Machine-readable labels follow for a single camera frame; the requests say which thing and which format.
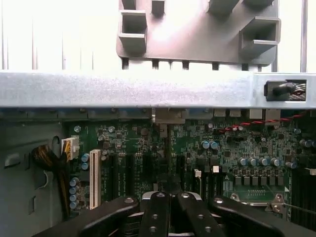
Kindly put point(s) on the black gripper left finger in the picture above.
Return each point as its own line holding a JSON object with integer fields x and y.
{"x": 153, "y": 217}

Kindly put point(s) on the thin metal locking lever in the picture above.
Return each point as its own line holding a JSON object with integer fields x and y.
{"x": 301, "y": 209}

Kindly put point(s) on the green motherboard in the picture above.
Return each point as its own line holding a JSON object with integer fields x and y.
{"x": 247, "y": 148}

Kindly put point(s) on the grey plastic parts rack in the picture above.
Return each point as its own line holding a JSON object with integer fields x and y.
{"x": 197, "y": 37}

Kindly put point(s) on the black plastic block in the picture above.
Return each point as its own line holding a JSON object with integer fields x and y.
{"x": 274, "y": 90}

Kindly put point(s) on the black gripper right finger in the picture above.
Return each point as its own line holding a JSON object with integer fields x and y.
{"x": 197, "y": 217}

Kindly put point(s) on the white expansion slot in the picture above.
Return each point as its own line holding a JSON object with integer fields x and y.
{"x": 95, "y": 177}

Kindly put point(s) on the CPU socket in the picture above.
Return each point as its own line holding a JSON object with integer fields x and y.
{"x": 256, "y": 200}

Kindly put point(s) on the short black expansion slot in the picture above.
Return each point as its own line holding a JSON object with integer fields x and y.
{"x": 148, "y": 165}

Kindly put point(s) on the open black PC case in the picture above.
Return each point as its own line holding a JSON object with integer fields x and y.
{"x": 123, "y": 91}

